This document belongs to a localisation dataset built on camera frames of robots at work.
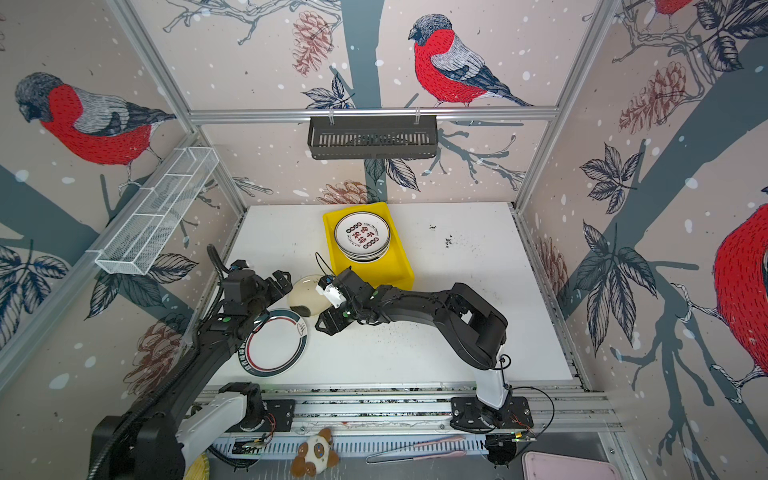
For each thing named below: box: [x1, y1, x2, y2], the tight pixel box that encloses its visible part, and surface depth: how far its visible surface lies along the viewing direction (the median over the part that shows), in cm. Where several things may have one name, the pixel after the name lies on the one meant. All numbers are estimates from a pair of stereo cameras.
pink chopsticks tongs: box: [366, 436, 467, 465], surface depth 69 cm
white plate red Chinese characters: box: [334, 211, 391, 255], surface depth 106 cm
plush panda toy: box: [291, 428, 340, 478], surface depth 68 cm
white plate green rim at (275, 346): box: [237, 309, 308, 377], surface depth 84 cm
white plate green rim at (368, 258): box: [336, 241, 391, 263], surface depth 103 cm
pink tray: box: [522, 451, 621, 480], surface depth 66 cm
